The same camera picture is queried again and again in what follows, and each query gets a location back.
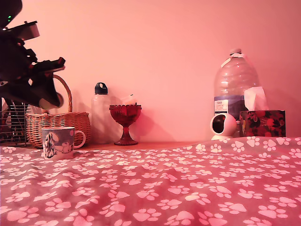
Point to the illustrated ceramic mug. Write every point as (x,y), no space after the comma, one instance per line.
(58,143)

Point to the clear bottle with dark cap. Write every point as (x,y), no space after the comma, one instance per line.
(101,117)

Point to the red glass goblet bowl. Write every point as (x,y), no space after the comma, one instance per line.
(125,115)

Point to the white candle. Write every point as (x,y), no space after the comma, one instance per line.
(129,99)

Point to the paw print cloth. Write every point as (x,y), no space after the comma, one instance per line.
(150,183)

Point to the large clear water bottle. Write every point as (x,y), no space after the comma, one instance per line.
(234,77)

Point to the white tissue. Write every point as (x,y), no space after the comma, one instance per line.
(256,97)

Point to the floral tissue box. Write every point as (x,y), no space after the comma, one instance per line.
(264,123)

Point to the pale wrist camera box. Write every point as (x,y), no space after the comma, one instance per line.
(30,31)

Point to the small white round camera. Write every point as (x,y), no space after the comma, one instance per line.
(230,124)

